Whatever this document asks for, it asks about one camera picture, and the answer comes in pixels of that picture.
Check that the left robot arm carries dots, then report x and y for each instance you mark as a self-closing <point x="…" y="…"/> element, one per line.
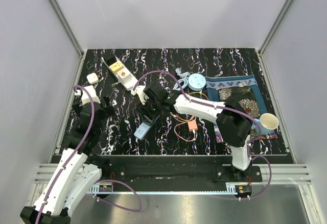
<point x="77" y="170"/>

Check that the aluminium frame post left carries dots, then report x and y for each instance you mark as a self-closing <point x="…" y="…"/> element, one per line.
<point x="66" y="27"/>

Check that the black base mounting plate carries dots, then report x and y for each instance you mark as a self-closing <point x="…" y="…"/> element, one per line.
<point x="212" y="168"/>

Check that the white wall charger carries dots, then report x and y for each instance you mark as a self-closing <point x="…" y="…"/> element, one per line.
<point x="92" y="78"/>

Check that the beige travel adapter cube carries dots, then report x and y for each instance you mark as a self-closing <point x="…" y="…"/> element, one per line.
<point x="115" y="66"/>

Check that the dark floral square plate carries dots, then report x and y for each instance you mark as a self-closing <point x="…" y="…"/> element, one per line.
<point x="243" y="96"/>

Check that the white multicolour power strip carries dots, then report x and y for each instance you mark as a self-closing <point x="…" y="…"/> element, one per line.
<point x="119" y="70"/>

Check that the pink USB charger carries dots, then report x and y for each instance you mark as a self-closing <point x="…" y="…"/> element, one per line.
<point x="192" y="125"/>

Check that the light blue power strip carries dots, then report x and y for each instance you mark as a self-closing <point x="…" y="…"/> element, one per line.
<point x="142" y="130"/>

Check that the white paper cup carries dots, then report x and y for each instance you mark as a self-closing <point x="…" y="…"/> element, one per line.
<point x="269" y="121"/>

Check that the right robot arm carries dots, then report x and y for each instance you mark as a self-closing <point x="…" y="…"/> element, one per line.
<point x="234" y="125"/>

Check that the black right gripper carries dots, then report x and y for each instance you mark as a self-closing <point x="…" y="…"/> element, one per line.
<point x="142" y="110"/>

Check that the aluminium frame post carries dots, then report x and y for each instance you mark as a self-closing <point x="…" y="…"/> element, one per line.
<point x="278" y="21"/>
<point x="66" y="27"/>

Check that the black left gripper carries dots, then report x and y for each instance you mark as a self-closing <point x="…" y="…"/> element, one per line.
<point x="108" y="110"/>

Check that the white cube socket adapter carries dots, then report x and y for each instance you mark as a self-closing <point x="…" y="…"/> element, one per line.
<point x="123" y="74"/>

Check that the aluminium frame post right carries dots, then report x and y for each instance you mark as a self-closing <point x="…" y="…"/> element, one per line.
<point x="278" y="21"/>

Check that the round light blue socket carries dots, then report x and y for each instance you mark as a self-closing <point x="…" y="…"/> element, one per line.
<point x="196" y="82"/>

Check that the blue patterned placemat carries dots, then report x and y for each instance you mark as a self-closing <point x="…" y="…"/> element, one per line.
<point x="213" y="84"/>

